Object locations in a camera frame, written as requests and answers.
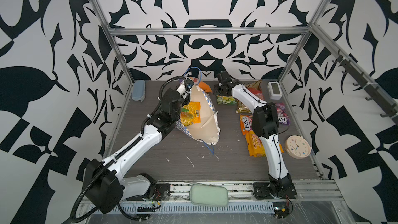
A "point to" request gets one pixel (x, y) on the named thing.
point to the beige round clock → (297, 146)
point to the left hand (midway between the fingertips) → (174, 82)
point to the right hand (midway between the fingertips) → (218, 87)
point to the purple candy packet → (283, 117)
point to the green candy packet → (225, 100)
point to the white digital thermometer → (274, 90)
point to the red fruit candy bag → (255, 88)
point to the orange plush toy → (205, 86)
